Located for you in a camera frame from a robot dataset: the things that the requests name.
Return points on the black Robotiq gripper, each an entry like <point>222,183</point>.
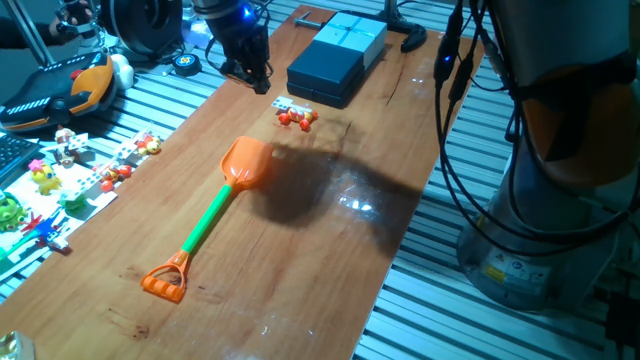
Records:
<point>240,45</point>

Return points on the red orange crab toy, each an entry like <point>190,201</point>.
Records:
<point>114,174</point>
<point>298,118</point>

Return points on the orange green toy shovel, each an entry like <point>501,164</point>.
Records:
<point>207,222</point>

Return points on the dark sleeved forearm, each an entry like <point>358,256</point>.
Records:
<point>25,34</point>

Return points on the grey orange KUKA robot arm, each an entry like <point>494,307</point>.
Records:
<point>560,40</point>

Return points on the person hand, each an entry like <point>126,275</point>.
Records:
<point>75,17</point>

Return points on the white dotted card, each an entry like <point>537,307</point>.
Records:
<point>89,184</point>
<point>78,141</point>
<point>282,103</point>
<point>125,149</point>

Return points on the round black disc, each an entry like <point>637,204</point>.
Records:
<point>186,64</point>

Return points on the dark blue box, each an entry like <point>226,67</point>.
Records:
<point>325,70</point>

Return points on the light blue gift box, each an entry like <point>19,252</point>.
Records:
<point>355,32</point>

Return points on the black filament spool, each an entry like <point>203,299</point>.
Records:
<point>135,27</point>

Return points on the white plastic figure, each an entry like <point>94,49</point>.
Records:
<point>123,72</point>

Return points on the black stand foot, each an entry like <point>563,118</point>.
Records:
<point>415,40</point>

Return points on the brown white figure toy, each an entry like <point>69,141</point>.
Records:
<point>64,135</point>

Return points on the black orange teach pendant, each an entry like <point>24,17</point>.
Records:
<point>45,95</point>

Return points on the green leaf toy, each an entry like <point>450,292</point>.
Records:
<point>74,204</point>

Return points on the yellow chick toy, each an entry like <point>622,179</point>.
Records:
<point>45,177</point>

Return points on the white paper sheet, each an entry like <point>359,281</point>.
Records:
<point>47,206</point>

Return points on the black keyboard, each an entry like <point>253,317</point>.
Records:
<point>15,155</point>

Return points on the blue toy airplane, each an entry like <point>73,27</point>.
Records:
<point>47,232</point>

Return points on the red starfish toy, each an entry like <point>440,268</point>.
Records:
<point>31,222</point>

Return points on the green frog toy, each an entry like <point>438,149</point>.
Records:
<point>11,212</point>

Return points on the green toy stick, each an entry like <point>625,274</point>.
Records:
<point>15,247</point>

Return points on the golden foil bag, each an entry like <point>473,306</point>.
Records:
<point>15,347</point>

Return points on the grey metal T bracket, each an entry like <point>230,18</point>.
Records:
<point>307,22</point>

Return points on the aluminium frame bar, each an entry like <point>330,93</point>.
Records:
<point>391,9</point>
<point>31,32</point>

